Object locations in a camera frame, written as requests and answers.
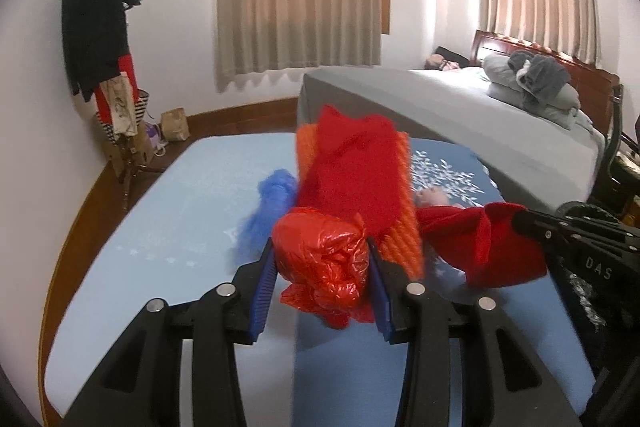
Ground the cardboard box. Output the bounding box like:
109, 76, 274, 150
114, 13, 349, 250
102, 134, 153, 178

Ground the blue plastic bag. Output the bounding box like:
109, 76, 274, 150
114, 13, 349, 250
239, 169, 300, 265

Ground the black chair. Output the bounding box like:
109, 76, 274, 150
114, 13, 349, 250
587, 84, 640, 228

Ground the red plastic bag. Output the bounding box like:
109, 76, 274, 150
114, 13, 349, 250
271, 207, 376, 330

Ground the brown paper bag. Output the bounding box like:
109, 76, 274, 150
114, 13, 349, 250
160, 108, 192, 142

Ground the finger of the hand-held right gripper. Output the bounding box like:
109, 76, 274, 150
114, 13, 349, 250
510, 207, 640, 255

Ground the beige printed tote bag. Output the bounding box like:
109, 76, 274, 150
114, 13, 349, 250
102, 74, 141, 138

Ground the grey pillow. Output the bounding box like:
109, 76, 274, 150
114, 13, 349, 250
482, 52, 583, 130

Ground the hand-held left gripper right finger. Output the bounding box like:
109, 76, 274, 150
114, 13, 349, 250
367, 237, 583, 427

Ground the grey bed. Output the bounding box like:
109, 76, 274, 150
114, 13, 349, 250
297, 67, 608, 214

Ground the dark grey clothing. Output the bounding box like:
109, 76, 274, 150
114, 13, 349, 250
507, 49, 572, 108

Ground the dark bag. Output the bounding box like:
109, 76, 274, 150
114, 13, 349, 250
425, 47, 473, 72

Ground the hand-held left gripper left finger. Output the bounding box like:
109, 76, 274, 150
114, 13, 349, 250
62, 237, 276, 427

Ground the red garment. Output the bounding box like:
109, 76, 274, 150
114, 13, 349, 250
95, 53, 139, 124

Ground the red felt sheet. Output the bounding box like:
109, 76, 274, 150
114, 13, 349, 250
297, 104, 413, 233

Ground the red cloth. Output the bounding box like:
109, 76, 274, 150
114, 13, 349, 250
416, 202, 551, 290

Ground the striped bag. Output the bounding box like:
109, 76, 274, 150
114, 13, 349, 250
97, 88, 151, 144

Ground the wooden headboard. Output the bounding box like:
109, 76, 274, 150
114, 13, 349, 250
472, 29, 621, 135

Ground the black coat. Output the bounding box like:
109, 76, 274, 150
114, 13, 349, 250
61, 0, 133, 102

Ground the orange foam sheet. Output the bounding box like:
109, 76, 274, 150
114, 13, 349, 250
294, 124, 426, 280

